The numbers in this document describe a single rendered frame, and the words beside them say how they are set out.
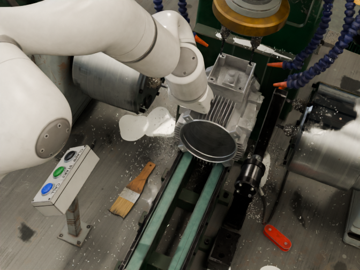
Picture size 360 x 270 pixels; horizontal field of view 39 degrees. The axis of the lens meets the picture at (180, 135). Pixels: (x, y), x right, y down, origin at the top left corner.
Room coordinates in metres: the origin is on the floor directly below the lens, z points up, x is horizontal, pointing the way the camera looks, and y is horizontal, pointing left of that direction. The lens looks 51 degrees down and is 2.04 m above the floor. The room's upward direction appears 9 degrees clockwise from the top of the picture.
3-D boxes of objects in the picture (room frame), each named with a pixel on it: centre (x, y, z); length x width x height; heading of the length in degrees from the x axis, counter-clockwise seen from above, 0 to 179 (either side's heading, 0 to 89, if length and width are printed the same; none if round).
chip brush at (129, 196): (0.79, 0.10, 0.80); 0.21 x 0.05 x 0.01; 159
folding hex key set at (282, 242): (0.70, -0.31, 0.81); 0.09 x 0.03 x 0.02; 51
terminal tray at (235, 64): (0.97, -0.11, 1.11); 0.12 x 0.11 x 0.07; 167
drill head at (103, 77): (1.06, 0.23, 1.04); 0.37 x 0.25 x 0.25; 75
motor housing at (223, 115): (0.93, -0.10, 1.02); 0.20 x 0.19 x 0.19; 167
